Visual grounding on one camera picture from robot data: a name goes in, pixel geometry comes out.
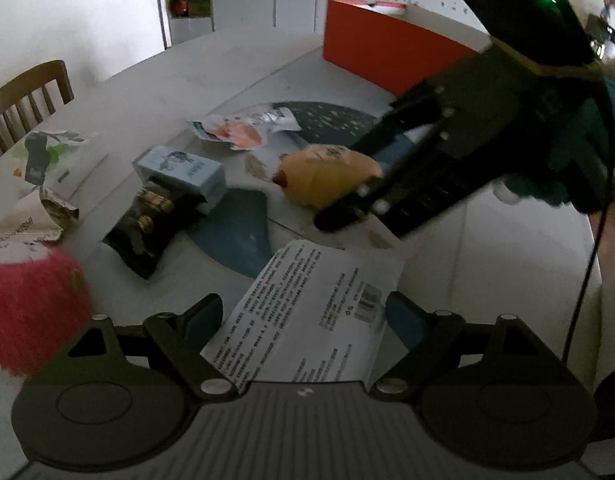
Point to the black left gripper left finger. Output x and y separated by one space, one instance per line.
176 342

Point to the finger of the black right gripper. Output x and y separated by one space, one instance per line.
366 199

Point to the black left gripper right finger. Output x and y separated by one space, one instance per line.
432 341

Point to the yellow hamster plush toy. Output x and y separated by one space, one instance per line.
321 173

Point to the black snack bag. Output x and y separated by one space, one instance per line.
157 214

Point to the pink fluffy plush toy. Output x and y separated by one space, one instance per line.
44 301

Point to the light blue small box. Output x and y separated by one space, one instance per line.
189 172

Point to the foil paper bag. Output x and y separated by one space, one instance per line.
42 216

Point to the white green plastic bag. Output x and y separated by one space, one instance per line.
59 161

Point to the teal gloved right hand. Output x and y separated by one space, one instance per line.
578 168

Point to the white printed paper sheet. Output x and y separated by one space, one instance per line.
313 314

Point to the blue patterned table mat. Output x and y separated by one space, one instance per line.
235 232

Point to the white orange snack packet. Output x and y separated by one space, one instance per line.
247 129

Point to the red cardboard box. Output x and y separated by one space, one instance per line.
395 45

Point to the brown wooden chair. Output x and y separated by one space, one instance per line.
30 98

